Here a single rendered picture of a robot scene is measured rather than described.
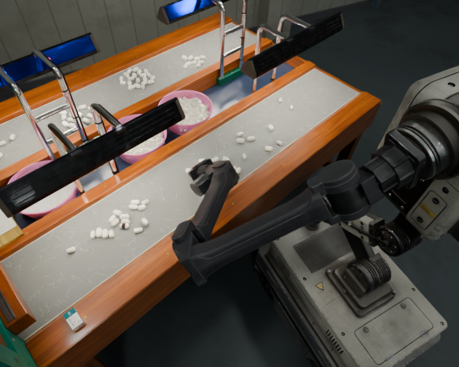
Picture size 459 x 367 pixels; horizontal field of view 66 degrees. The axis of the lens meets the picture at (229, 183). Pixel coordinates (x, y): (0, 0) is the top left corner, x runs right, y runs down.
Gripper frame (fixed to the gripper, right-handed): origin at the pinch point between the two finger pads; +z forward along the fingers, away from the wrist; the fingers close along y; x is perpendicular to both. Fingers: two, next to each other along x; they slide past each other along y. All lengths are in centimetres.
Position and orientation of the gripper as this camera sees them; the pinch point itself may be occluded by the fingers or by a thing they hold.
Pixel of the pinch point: (191, 172)
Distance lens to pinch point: 137.6
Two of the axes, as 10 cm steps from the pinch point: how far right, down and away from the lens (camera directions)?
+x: 4.2, 8.5, 3.3
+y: -7.1, 5.3, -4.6
